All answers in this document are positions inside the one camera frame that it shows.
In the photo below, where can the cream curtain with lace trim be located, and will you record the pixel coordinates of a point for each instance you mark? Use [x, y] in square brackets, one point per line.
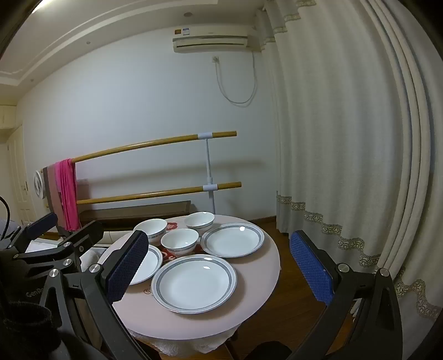
[346, 138]

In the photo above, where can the cream wardrobe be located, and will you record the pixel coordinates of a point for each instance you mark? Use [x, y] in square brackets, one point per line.
[7, 116]

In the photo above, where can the white lace cloth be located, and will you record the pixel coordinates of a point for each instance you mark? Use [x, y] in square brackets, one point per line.
[173, 346]

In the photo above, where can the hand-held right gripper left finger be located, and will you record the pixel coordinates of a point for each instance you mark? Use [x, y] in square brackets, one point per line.
[128, 266]

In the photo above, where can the cream door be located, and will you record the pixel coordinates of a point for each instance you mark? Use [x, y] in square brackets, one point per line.
[19, 173]

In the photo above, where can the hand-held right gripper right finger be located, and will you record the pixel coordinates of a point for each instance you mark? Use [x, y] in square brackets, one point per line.
[311, 270]

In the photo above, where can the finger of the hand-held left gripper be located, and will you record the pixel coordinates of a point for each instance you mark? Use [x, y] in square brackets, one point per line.
[83, 235]
[39, 223]

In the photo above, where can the white plate grey patterned rim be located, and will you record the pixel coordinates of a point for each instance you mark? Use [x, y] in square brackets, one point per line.
[193, 282]
[151, 263]
[232, 240]

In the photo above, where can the round pink printed table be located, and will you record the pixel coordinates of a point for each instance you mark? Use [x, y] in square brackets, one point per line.
[256, 277]

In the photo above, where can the white barre post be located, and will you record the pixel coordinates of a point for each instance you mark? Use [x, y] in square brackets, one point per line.
[208, 159]

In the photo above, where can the white round disc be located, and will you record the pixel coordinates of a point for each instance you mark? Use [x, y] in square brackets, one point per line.
[38, 183]

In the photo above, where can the person's left forearm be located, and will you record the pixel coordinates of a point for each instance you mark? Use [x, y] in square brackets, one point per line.
[20, 325]

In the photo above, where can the pink towel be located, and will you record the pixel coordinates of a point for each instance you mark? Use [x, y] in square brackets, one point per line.
[67, 194]

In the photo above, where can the white bed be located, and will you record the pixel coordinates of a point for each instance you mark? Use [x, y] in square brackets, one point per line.
[39, 247]

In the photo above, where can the white wall air conditioner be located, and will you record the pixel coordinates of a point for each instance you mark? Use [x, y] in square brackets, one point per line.
[211, 41]

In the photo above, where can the brown top low cabinet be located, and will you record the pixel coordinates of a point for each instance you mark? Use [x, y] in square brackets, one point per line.
[138, 211]

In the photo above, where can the white bowl grey band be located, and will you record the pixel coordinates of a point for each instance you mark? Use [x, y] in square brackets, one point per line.
[180, 239]
[150, 226]
[199, 218]

